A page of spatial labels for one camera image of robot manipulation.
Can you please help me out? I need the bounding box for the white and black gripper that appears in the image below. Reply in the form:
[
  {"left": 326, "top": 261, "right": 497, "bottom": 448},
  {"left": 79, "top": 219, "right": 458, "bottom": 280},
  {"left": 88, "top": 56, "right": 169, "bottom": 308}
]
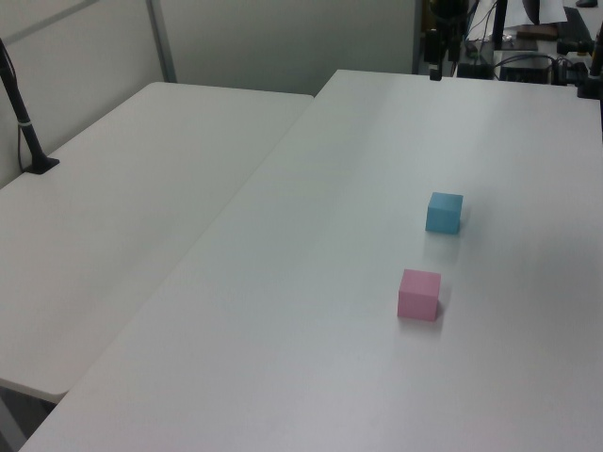
[{"left": 422, "top": 0, "right": 465, "bottom": 82}]

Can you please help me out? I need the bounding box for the blue cube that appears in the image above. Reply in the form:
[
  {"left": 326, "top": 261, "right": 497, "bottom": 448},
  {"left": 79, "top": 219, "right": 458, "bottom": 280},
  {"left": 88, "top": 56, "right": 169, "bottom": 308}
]
[{"left": 424, "top": 191, "right": 464, "bottom": 235}]

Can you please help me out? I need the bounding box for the pink cube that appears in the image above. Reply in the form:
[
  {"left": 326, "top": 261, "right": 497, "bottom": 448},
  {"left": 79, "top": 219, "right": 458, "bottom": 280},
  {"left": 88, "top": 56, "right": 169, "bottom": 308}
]
[{"left": 396, "top": 268, "right": 443, "bottom": 322}]

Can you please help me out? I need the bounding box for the black electronics box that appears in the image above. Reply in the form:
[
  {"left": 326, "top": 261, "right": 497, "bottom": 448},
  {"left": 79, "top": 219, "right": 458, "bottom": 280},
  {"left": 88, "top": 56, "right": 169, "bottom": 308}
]
[{"left": 497, "top": 56, "right": 553, "bottom": 85}]

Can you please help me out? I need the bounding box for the brown wooden box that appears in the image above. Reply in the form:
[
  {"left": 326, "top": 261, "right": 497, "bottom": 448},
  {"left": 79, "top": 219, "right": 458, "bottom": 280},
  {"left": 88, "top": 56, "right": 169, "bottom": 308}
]
[{"left": 514, "top": 24, "right": 558, "bottom": 41}]

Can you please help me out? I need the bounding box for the white rounded-corner table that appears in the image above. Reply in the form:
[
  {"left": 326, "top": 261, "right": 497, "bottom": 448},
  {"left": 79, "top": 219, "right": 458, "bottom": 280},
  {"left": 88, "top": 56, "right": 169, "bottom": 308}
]
[{"left": 0, "top": 81, "right": 316, "bottom": 405}]

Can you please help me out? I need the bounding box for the grey table leg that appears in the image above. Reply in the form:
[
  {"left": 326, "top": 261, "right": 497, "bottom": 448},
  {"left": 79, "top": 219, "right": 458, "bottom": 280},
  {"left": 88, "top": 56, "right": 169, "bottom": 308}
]
[{"left": 0, "top": 385, "right": 28, "bottom": 452}]

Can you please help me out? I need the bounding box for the black camera on mount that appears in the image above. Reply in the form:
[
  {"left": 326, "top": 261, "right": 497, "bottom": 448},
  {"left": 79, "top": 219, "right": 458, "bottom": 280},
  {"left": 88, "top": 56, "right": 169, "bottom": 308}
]
[{"left": 555, "top": 39, "right": 594, "bottom": 57}]

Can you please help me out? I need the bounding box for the black clamp mount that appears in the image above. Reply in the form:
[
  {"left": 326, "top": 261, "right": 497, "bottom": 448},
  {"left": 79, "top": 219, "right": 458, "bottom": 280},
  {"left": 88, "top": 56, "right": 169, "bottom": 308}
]
[{"left": 575, "top": 27, "right": 603, "bottom": 101}]

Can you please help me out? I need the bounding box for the grey metal partition post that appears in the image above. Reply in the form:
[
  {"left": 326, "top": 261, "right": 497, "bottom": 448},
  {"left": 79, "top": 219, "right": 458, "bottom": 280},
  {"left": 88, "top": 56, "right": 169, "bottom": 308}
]
[{"left": 144, "top": 0, "right": 178, "bottom": 85}]

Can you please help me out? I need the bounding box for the black camera stand pole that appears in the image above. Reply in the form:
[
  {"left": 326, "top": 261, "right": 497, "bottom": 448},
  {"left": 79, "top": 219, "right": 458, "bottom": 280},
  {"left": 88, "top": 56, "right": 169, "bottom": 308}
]
[{"left": 0, "top": 37, "right": 61, "bottom": 177}]

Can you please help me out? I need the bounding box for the thin black stand cable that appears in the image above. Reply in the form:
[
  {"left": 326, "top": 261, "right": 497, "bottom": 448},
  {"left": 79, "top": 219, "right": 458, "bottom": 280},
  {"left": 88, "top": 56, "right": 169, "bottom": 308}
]
[{"left": 0, "top": 44, "right": 30, "bottom": 173}]

